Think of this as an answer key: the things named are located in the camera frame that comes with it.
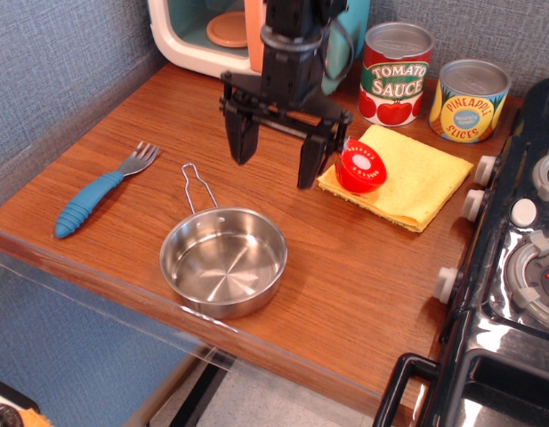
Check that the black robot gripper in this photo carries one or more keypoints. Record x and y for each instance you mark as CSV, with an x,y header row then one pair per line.
x,y
287,96

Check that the red toy tomato half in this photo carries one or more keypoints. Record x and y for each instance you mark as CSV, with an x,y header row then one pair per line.
x,y
359,169

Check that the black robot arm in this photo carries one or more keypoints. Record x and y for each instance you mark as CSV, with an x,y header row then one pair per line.
x,y
295,19

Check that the yellow folded napkin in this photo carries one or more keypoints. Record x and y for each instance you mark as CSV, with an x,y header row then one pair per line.
x,y
420,179

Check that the tomato sauce can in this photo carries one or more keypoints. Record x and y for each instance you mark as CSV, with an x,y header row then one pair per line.
x,y
395,66

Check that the toy microwave oven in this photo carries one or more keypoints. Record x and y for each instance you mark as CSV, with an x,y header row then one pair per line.
x,y
179,31

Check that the orange microwave plate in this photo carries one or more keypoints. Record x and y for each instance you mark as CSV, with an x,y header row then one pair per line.
x,y
228,30

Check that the small steel pan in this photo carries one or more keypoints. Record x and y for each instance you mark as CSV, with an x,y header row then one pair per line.
x,y
223,262

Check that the pineapple slices can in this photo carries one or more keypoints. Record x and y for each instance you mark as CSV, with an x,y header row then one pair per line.
x,y
469,100

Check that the black toy stove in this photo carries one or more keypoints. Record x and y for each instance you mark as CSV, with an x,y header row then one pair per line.
x,y
493,368

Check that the blue handled fork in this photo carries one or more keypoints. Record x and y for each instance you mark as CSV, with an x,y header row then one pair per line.
x,y
81,206

